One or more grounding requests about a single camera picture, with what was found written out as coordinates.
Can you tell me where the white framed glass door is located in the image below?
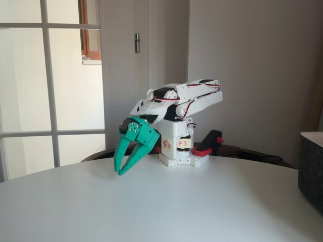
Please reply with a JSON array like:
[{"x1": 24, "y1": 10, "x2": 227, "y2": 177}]
[{"x1": 0, "y1": 0, "x2": 106, "y2": 182}]

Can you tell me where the red white black servo cable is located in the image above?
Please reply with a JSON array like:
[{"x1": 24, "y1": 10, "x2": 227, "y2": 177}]
[
  {"x1": 175, "y1": 97, "x2": 198, "y2": 129},
  {"x1": 148, "y1": 82, "x2": 223, "y2": 104}
]

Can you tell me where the dark brown chair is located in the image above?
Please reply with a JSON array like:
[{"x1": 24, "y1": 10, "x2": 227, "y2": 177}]
[{"x1": 80, "y1": 142, "x2": 296, "y2": 169}]

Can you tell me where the brown wooden window frame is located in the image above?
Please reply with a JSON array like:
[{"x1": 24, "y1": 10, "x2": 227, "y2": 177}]
[{"x1": 79, "y1": 0, "x2": 102, "y2": 66}]

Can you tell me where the yellow label reading F3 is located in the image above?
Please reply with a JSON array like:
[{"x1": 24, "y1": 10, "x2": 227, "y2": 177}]
[{"x1": 177, "y1": 137, "x2": 192, "y2": 149}]

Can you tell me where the dark grey felt container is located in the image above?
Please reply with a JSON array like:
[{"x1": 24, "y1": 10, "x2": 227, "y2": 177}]
[{"x1": 297, "y1": 131, "x2": 323, "y2": 211}]

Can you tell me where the thin black cable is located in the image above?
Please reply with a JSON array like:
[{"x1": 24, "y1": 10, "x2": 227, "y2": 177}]
[{"x1": 236, "y1": 150, "x2": 285, "y2": 162}]

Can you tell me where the yellow label reading F5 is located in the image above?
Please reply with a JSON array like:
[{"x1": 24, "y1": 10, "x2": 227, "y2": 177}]
[{"x1": 161, "y1": 138, "x2": 174, "y2": 152}]

